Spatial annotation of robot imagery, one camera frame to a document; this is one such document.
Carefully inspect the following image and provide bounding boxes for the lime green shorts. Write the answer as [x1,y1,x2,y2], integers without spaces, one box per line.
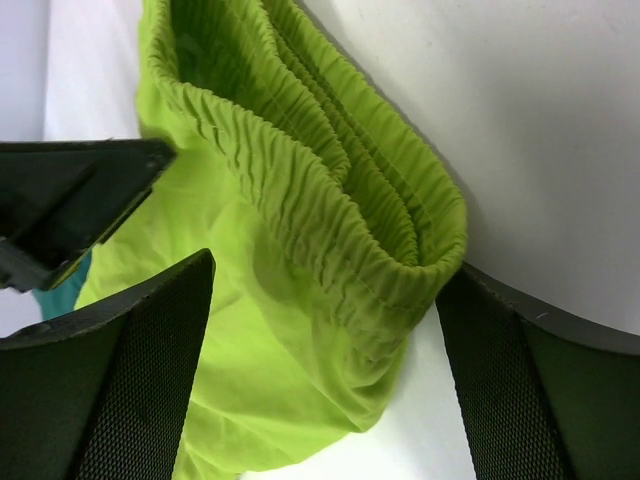
[78,1,467,479]

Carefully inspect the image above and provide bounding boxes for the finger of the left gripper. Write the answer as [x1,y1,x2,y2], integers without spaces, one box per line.
[1,139,176,293]

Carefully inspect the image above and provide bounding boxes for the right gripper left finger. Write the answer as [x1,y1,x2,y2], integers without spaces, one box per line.
[1,249,215,479]

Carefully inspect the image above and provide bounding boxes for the teal green shorts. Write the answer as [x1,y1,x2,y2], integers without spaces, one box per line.
[32,253,92,321]

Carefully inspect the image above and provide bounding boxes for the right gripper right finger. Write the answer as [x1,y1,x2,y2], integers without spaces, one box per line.
[436,265,639,479]

